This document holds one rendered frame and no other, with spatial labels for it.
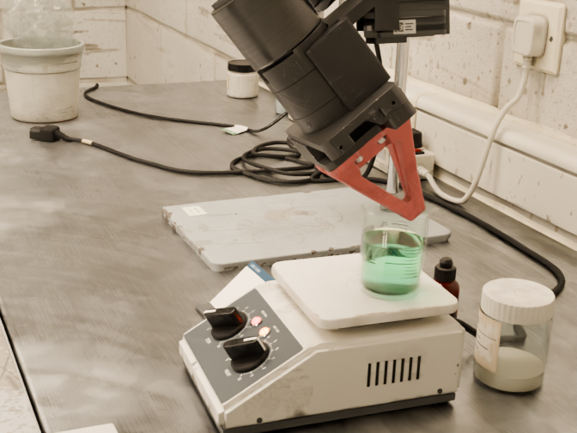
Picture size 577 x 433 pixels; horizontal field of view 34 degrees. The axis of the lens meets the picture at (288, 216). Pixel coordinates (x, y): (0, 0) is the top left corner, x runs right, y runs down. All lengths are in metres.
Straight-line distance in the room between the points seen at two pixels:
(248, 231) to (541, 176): 0.36
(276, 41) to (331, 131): 0.07
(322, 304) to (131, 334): 0.22
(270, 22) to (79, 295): 0.43
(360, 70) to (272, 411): 0.26
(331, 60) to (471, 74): 0.75
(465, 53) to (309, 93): 0.76
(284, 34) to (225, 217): 0.54
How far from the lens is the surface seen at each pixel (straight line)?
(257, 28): 0.63
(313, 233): 1.10
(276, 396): 0.72
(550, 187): 1.17
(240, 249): 1.05
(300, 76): 0.63
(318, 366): 0.72
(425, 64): 1.47
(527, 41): 1.22
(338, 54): 0.63
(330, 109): 0.64
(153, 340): 0.87
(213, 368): 0.75
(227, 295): 0.92
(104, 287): 0.98
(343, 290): 0.76
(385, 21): 0.65
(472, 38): 1.37
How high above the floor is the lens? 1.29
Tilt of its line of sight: 19 degrees down
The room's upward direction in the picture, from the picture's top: 2 degrees clockwise
